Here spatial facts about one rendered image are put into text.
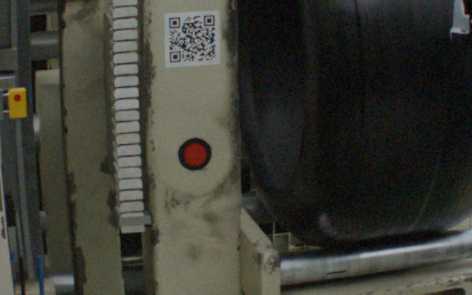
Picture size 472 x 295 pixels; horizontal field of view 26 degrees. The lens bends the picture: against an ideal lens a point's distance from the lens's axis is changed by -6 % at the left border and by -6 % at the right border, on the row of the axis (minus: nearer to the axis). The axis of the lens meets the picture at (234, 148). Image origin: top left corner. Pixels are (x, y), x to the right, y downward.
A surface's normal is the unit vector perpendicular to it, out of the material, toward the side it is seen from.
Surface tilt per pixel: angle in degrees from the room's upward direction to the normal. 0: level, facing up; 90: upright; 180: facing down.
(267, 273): 90
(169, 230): 90
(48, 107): 57
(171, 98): 90
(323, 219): 123
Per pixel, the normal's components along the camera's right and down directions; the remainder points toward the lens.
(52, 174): 0.23, 0.32
